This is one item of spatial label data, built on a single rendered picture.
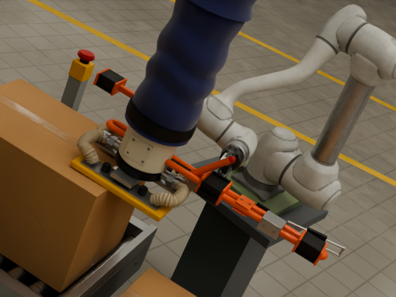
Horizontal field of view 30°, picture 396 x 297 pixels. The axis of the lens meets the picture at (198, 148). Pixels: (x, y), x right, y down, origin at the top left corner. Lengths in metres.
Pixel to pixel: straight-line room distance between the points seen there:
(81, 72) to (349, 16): 1.06
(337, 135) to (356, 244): 2.07
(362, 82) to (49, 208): 1.16
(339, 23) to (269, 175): 0.69
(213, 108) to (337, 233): 2.37
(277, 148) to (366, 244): 2.04
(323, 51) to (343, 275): 2.02
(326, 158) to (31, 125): 1.10
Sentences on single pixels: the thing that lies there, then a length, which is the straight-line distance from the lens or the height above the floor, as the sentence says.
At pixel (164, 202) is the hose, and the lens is 2.28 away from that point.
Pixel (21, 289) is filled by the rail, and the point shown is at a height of 0.60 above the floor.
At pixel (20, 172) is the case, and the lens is 2.41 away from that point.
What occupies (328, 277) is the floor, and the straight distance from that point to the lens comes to 4.33.
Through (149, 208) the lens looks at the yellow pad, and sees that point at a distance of 2.29.
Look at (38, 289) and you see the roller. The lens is 2.51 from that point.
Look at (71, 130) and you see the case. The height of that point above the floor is 0.95.
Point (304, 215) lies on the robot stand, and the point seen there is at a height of 0.75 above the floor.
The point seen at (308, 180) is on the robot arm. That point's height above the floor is 0.98.
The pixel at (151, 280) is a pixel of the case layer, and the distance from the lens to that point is 2.72.
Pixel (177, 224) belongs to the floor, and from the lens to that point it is 4.10.
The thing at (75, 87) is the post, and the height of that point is 0.90.
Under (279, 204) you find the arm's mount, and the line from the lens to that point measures 3.05.
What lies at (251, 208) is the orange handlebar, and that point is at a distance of 2.32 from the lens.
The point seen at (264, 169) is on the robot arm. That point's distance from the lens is 2.98.
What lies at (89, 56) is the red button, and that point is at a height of 1.04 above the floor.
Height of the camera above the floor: 2.16
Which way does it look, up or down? 26 degrees down
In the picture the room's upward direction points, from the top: 24 degrees clockwise
